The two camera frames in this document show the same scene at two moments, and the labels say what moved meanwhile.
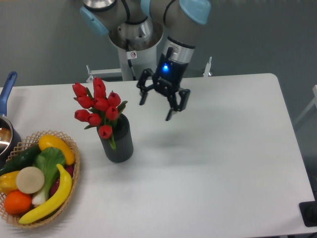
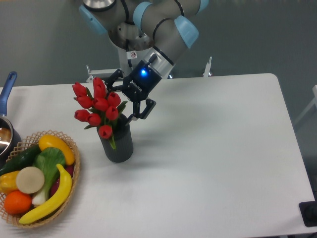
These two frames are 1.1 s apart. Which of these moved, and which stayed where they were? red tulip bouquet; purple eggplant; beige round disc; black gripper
Moved: black gripper
Stayed: beige round disc; red tulip bouquet; purple eggplant
